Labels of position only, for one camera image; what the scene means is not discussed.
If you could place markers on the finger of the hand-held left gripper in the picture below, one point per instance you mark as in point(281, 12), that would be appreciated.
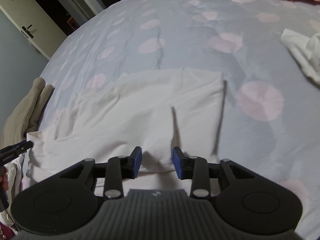
point(15, 148)

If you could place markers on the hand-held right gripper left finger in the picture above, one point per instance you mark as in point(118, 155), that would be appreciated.
point(137, 162)

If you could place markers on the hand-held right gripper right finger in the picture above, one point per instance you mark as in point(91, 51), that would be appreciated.
point(178, 163)

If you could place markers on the beige garment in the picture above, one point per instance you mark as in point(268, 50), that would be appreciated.
point(22, 115)

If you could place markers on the cream long-sleeved garment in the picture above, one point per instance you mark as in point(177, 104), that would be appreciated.
point(137, 105)

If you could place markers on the person's left hand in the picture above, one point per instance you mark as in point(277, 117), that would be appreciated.
point(3, 183)

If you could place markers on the bed with pink dotted sheet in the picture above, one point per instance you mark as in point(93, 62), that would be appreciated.
point(200, 42)

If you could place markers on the cream door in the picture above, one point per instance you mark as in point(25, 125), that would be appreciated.
point(37, 10)

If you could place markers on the white crinkled garment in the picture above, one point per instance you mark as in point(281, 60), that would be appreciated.
point(300, 50)

